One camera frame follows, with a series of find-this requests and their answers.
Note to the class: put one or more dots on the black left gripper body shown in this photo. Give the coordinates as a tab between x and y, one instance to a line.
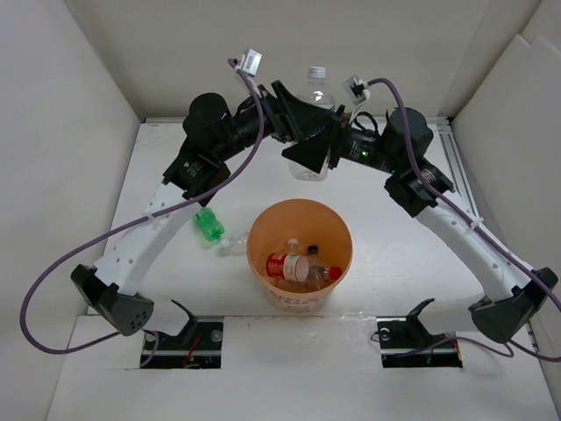
246	125

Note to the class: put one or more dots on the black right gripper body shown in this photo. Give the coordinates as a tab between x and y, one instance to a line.
357	145

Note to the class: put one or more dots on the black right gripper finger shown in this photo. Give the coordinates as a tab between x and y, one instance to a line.
313	153
293	119

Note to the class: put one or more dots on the clear bottle black cap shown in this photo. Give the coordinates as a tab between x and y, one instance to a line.
313	251

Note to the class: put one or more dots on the clear bottle blue orange label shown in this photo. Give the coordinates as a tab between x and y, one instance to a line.
293	247

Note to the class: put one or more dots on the green plastic soda bottle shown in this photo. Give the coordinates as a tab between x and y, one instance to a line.
208	224

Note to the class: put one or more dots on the clear bottle red label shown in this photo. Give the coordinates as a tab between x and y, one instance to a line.
300	268

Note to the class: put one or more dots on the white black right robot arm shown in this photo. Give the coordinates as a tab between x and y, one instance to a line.
513	290

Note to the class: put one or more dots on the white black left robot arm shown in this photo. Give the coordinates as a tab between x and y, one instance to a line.
213	134

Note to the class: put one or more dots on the orange plastic bin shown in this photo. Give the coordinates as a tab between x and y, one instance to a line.
312	223

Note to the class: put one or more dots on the clear crushed unlabelled bottle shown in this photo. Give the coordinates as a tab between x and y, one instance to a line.
234	244

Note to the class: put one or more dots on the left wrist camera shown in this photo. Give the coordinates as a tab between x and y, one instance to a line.
249	62

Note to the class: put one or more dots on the side aluminium rail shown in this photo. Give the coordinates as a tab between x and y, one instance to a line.
468	188

